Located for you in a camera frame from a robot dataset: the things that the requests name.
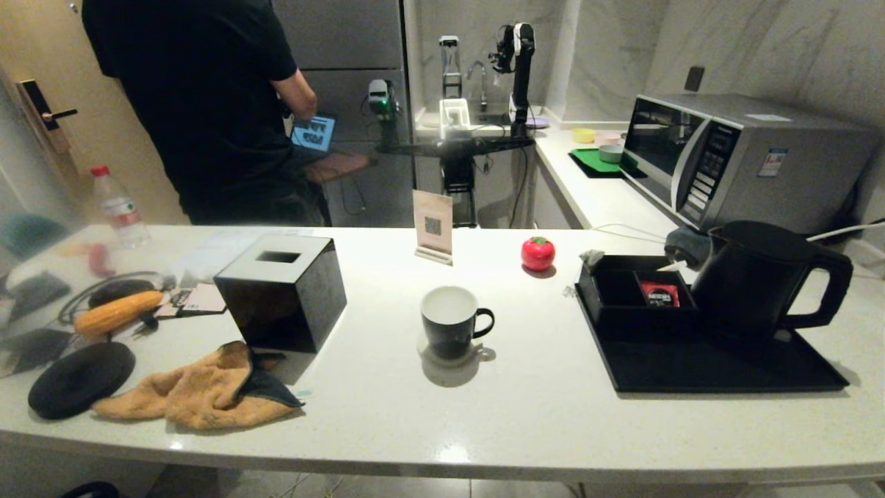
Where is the black electric kettle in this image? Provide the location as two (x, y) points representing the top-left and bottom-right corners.
(690, 221), (854, 340)

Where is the black cord with plug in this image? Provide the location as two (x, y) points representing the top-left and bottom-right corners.
(57, 270), (170, 333)

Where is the person in black shirt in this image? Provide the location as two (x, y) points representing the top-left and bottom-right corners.
(82, 0), (331, 227)

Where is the black flat panel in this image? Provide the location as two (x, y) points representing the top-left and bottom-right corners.
(0, 329), (73, 378)

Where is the dark grey pouch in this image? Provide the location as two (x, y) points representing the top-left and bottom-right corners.
(0, 270), (70, 322)

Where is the black glossy tissue box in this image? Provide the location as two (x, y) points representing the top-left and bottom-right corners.
(213, 234), (348, 354)

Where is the yellow toy corn cob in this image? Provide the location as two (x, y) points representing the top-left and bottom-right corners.
(74, 290), (164, 338)

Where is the black mug white inside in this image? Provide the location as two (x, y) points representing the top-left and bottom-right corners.
(420, 286), (496, 360)

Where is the QR code sign stand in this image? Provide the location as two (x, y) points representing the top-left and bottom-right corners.
(412, 190), (454, 266)

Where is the clear blender jug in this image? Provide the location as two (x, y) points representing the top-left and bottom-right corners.
(439, 35), (463, 98)

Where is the black oval device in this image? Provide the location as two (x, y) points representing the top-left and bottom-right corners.
(88, 279), (156, 308)

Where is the tan wooden door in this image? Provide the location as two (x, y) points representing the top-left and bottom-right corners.
(0, 0), (191, 225)

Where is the chrome sink faucet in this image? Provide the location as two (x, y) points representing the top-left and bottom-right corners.
(467, 60), (489, 111)

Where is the teal round object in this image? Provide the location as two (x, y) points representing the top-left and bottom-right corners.
(0, 211), (68, 260)

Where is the brown stool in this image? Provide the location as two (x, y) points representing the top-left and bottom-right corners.
(302, 151), (371, 185)

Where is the black round pedestal table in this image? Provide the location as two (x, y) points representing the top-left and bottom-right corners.
(377, 133), (537, 229)

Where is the silver microwave oven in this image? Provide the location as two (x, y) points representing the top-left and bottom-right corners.
(621, 93), (880, 234)

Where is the black rectangular serving tray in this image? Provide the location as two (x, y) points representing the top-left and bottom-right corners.
(575, 284), (850, 394)

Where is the grey tall cabinet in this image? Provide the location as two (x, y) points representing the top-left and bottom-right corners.
(271, 0), (414, 228)

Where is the black ring-shaped part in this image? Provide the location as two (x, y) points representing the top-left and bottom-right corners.
(59, 481), (122, 498)

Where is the red tomato-shaped timer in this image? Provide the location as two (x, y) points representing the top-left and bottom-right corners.
(521, 237), (557, 272)

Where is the plastic bottle red cap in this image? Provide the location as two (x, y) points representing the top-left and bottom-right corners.
(91, 165), (151, 248)

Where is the black door lock handle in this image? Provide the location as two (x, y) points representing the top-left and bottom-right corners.
(17, 80), (78, 154)

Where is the white power cable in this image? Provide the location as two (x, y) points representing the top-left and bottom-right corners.
(805, 220), (885, 243)

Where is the green-lit camera device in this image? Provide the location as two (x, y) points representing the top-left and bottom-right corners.
(366, 79), (402, 149)

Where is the red coffee sachet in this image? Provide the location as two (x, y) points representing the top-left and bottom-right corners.
(640, 280), (681, 308)

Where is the grey folded cloth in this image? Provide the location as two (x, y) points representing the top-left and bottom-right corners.
(664, 227), (713, 269)

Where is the black round kettle base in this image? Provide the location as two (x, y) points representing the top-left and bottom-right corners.
(28, 342), (136, 421)

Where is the black compartment sachet box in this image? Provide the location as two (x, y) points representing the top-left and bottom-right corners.
(578, 254), (700, 331)

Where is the green tray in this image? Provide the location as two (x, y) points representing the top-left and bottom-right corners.
(569, 147), (647, 179)

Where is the white rack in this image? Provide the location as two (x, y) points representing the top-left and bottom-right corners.
(440, 98), (472, 139)

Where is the red toy chili pepper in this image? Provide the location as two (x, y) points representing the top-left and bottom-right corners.
(86, 243), (117, 277)

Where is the orange microfiber cloth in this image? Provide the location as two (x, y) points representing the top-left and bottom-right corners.
(92, 340), (305, 430)

